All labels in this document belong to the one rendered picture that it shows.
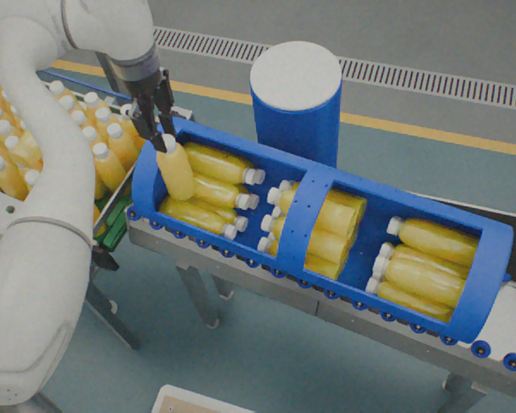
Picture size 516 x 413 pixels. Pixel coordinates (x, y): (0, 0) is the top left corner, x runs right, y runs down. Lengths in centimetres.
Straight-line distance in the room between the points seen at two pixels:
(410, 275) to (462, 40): 229
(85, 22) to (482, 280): 90
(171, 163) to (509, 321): 91
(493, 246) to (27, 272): 95
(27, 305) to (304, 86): 129
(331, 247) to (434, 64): 209
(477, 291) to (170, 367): 153
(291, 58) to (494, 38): 186
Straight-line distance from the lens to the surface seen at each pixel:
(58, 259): 65
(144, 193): 144
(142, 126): 117
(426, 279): 133
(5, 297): 63
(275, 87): 175
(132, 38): 101
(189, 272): 195
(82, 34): 102
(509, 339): 156
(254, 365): 243
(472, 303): 127
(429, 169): 287
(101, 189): 176
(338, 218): 131
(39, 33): 101
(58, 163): 75
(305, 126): 176
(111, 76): 205
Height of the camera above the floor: 234
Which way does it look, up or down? 60 degrees down
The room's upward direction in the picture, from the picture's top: 10 degrees counter-clockwise
